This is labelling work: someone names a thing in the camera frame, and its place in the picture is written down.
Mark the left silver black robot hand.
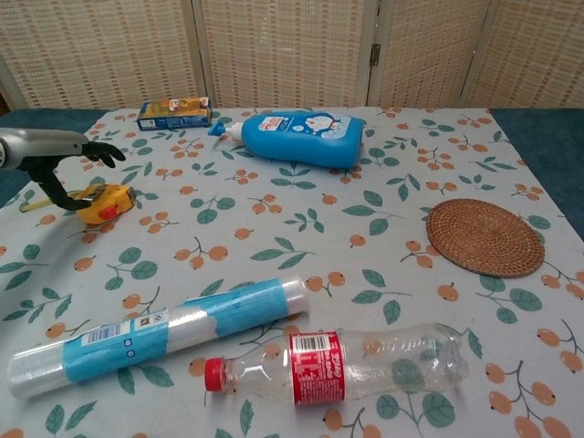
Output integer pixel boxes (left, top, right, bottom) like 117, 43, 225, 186
0, 129, 127, 212

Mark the yellow tape measure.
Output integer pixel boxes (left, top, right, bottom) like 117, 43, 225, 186
20, 183, 137, 225

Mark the orange and blue carton box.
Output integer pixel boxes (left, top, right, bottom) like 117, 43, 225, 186
137, 97, 214, 132

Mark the plastic wrap roll blue label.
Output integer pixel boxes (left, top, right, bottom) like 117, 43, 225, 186
6, 276, 310, 402

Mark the bamboo folding screen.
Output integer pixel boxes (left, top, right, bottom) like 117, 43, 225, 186
0, 0, 584, 110

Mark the blue pump bottle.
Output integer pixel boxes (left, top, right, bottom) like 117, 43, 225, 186
207, 110, 367, 170

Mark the floral print tablecloth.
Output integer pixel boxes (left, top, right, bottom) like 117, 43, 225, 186
0, 106, 584, 438

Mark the clear plastic bottle red label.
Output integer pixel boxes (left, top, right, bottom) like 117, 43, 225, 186
203, 323, 471, 407

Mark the round woven rattan coaster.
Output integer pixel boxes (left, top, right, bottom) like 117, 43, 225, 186
426, 197, 546, 278

